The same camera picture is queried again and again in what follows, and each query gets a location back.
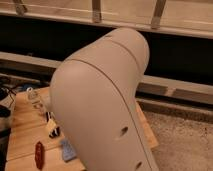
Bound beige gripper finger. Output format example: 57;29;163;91
46;119;57;132

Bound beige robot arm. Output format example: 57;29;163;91
50;28;159;171

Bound black cables at left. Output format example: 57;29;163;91
0;78;18;134

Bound wooden bracket left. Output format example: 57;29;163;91
13;0;27;15

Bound wooden bracket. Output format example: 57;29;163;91
13;0;27;15
92;0;101;23
151;0;166;29

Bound wooden bracket middle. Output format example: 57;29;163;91
92;0;101;23

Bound wooden bracket right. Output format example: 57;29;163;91
151;0;166;29

